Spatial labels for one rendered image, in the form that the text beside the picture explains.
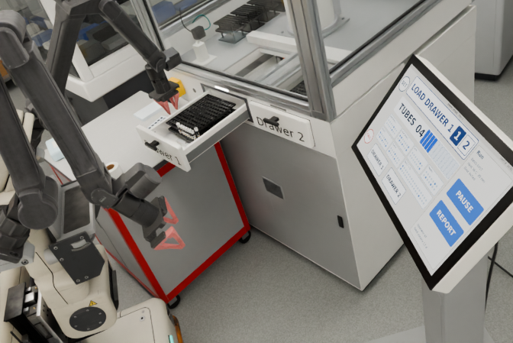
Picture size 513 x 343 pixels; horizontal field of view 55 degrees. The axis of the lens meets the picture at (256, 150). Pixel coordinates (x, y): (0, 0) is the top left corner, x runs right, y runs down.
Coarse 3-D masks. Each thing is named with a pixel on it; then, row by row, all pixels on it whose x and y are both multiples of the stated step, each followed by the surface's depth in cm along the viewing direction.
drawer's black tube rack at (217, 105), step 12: (204, 96) 199; (192, 108) 193; (204, 108) 191; (216, 108) 189; (228, 108) 186; (180, 120) 188; (192, 120) 187; (204, 120) 184; (216, 120) 187; (204, 132) 183
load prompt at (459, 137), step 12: (420, 84) 120; (408, 96) 122; (420, 96) 118; (432, 96) 114; (420, 108) 117; (432, 108) 113; (444, 108) 109; (432, 120) 112; (444, 120) 108; (456, 120) 105; (444, 132) 107; (456, 132) 104; (468, 132) 101; (456, 144) 103; (468, 144) 100
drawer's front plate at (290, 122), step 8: (248, 104) 181; (256, 104) 178; (256, 112) 180; (264, 112) 176; (272, 112) 172; (280, 112) 170; (256, 120) 183; (280, 120) 171; (288, 120) 168; (296, 120) 164; (304, 120) 163; (264, 128) 183; (272, 128) 179; (280, 128) 174; (288, 128) 171; (296, 128) 167; (304, 128) 164; (280, 136) 177; (288, 136) 174; (296, 136) 170; (304, 136) 166; (312, 136) 166; (304, 144) 169; (312, 144) 167
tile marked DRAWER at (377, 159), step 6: (372, 150) 130; (378, 150) 127; (366, 156) 131; (372, 156) 129; (378, 156) 127; (384, 156) 124; (372, 162) 128; (378, 162) 126; (384, 162) 124; (378, 168) 125; (384, 168) 123; (378, 174) 125
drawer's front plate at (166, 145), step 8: (136, 128) 188; (144, 128) 184; (144, 136) 186; (152, 136) 179; (160, 136) 177; (144, 144) 192; (160, 144) 178; (168, 144) 172; (176, 144) 170; (168, 152) 177; (176, 152) 171; (168, 160) 182; (176, 160) 176; (184, 160) 171; (184, 168) 174
